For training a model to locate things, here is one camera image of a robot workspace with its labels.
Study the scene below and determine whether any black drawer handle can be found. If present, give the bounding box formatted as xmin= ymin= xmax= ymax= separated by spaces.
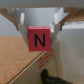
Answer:
xmin=40 ymin=69 xmax=69 ymax=84

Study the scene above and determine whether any pink block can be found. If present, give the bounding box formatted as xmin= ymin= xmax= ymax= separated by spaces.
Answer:
xmin=27 ymin=25 xmax=55 ymax=52

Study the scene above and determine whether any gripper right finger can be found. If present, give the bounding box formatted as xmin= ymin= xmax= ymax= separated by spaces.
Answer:
xmin=49 ymin=7 xmax=78 ymax=44

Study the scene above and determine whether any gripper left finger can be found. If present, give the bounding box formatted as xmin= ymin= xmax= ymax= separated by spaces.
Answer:
xmin=0 ymin=7 xmax=31 ymax=47

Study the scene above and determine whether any wooden drawer box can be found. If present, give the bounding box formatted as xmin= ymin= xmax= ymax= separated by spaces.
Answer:
xmin=0 ymin=34 xmax=64 ymax=84

